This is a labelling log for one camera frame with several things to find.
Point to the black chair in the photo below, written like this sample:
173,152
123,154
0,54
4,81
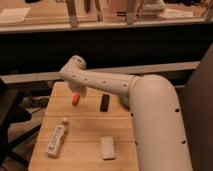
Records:
11,112

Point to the white paper sheet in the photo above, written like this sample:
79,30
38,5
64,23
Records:
13,15

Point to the dark panel at right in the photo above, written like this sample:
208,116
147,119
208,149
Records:
196,100

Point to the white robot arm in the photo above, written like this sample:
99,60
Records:
159,131

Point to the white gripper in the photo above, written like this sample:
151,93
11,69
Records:
78,88

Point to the metal frame post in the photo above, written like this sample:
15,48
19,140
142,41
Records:
72,13

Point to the wooden table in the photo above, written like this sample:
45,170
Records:
87,124

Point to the black rectangular block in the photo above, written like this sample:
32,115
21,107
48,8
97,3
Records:
104,103

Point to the green ceramic bowl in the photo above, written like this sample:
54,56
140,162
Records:
124,101

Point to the white sponge block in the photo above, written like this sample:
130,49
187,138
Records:
107,148

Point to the white tube bottle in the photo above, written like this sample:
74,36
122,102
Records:
57,138

